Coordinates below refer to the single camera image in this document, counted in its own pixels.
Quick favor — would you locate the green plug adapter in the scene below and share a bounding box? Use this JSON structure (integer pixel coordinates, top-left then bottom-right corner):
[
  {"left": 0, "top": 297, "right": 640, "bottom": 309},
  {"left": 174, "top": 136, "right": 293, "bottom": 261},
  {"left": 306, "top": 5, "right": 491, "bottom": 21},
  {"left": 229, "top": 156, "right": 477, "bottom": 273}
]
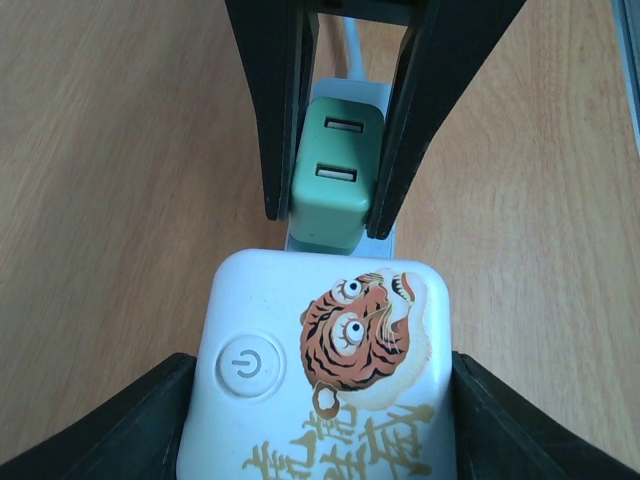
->
[{"left": 289, "top": 97, "right": 384, "bottom": 253}]

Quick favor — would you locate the light blue coiled cable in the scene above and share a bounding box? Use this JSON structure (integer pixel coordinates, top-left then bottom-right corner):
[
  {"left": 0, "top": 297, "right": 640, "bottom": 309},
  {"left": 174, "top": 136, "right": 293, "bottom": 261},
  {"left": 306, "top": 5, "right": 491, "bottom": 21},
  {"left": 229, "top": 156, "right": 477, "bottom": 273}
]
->
[{"left": 342, "top": 14, "right": 367, "bottom": 82}]

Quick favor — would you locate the grey power strip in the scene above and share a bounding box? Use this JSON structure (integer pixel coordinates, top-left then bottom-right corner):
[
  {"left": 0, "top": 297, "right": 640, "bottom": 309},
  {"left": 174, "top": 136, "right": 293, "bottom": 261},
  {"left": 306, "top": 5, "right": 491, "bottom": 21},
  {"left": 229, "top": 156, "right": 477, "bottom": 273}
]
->
[{"left": 285, "top": 78, "right": 395, "bottom": 259}]

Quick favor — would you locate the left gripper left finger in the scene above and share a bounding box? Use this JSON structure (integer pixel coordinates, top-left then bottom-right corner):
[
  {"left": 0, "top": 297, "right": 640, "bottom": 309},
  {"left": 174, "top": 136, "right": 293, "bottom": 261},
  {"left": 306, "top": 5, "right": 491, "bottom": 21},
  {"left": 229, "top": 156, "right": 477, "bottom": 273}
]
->
[{"left": 1, "top": 353, "right": 196, "bottom": 479}]

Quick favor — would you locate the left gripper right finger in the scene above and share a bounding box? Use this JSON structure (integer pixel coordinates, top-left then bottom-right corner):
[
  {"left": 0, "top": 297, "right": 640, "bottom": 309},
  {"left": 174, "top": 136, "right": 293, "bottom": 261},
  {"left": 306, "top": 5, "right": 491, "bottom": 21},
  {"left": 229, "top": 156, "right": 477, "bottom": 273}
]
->
[{"left": 451, "top": 351, "right": 639, "bottom": 479}]

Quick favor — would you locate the white cube charger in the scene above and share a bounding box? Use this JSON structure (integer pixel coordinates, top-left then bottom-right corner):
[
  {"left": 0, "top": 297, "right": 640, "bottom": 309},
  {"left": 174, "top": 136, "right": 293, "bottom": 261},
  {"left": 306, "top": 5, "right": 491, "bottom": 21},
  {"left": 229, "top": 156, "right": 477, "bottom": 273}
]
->
[{"left": 176, "top": 249, "right": 458, "bottom": 479}]

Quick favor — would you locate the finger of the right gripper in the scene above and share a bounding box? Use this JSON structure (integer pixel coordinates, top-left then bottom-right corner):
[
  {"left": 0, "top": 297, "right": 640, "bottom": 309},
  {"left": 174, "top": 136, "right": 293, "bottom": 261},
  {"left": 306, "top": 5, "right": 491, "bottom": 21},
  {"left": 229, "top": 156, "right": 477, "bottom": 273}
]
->
[
  {"left": 225, "top": 0, "right": 318, "bottom": 221},
  {"left": 367, "top": 0, "right": 524, "bottom": 239}
]

